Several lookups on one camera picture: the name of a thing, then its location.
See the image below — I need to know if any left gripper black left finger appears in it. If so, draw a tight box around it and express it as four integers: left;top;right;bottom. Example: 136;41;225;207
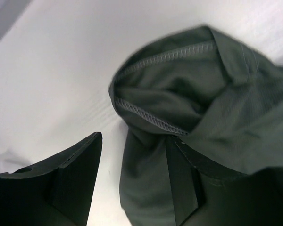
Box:
0;132;102;226

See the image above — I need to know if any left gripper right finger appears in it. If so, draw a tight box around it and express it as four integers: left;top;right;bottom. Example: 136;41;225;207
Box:
166;136;283;226

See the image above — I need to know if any grey t shirt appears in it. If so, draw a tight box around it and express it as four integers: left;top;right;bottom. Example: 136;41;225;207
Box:
109;26;283;226

